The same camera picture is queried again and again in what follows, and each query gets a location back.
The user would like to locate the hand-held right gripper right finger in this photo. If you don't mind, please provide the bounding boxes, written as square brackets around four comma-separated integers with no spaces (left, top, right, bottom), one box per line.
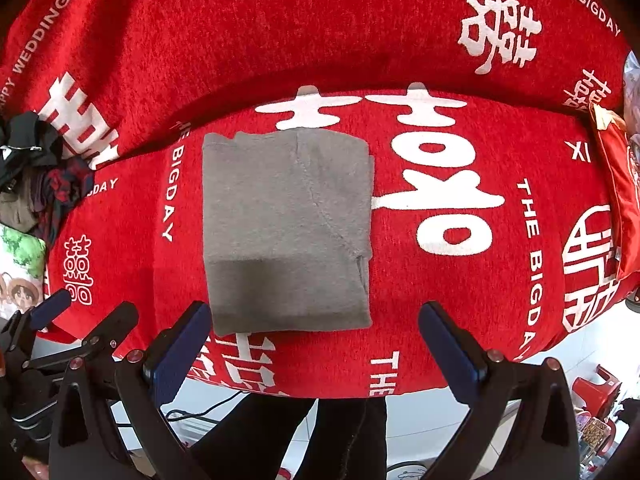
[418,301,583,480]

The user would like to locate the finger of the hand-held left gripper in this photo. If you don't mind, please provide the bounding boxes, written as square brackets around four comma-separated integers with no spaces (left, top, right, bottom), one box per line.
[22,302,139,368]
[10,288,72,343]

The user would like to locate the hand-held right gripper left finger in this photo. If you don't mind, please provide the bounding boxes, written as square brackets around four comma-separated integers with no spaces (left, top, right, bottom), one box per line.
[47,301,213,480]

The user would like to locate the grey knit sweater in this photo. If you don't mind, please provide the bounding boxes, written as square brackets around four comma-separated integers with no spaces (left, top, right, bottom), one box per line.
[202,128,376,336]

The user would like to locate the cartoon printed cushion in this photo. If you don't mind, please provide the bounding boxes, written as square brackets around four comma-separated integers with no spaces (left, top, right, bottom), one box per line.
[0,225,49,321]

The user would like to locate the olive brown cloth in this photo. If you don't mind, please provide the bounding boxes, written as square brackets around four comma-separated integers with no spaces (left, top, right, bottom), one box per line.
[0,187,38,233]

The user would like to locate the red navy plaid cloth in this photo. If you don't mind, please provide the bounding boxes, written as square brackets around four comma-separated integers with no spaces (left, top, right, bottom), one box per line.
[35,157,97,241]

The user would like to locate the person's black pants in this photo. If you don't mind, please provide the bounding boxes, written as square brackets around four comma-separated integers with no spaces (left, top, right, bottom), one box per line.
[190,394,388,480]

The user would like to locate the red plastic stool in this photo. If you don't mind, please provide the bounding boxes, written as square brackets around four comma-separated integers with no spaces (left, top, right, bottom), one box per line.
[571,365,623,413]

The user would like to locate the black cloth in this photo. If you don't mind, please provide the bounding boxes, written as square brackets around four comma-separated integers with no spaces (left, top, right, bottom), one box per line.
[0,111,65,188]

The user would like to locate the box of colourful packets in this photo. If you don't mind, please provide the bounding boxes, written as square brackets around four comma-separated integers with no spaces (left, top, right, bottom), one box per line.
[575,412,617,456]

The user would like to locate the red pillow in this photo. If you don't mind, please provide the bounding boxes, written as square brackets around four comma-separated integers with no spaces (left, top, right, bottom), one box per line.
[589,102,640,281]

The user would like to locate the white plastic bag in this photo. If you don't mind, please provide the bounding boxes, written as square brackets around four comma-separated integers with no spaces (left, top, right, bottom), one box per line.
[621,50,640,133]

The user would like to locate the red printed blanket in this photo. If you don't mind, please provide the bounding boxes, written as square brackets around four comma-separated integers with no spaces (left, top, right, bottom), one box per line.
[0,0,636,401]

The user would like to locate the black cable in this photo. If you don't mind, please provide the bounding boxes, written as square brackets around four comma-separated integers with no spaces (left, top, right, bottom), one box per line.
[165,390,243,423]

